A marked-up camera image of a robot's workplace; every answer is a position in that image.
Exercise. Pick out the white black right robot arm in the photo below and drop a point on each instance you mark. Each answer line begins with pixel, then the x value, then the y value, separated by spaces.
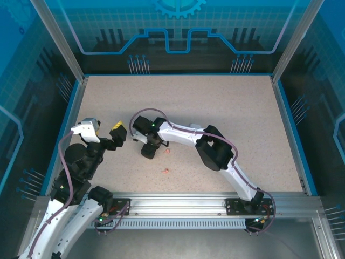
pixel 178 135

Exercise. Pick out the aluminium mounting rail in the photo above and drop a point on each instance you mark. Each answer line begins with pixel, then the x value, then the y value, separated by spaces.
pixel 178 203

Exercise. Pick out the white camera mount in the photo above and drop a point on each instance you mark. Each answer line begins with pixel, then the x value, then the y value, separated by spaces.
pixel 140 138
pixel 86 133

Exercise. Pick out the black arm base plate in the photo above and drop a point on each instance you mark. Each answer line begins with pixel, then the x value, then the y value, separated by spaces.
pixel 231 207
pixel 121 202

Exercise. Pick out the aluminium table edge rail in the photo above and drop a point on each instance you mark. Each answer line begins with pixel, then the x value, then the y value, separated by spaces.
pixel 284 108
pixel 76 108

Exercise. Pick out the aluminium enclosure post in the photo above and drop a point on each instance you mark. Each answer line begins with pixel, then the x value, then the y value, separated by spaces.
pixel 66 46
pixel 290 46

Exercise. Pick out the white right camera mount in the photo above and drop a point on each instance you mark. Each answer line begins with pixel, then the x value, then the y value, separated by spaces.
pixel 140 138

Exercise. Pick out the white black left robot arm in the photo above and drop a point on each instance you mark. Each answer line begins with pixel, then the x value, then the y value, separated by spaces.
pixel 54 215

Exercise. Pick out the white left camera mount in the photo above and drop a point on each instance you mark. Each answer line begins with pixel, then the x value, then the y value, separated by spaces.
pixel 86 133

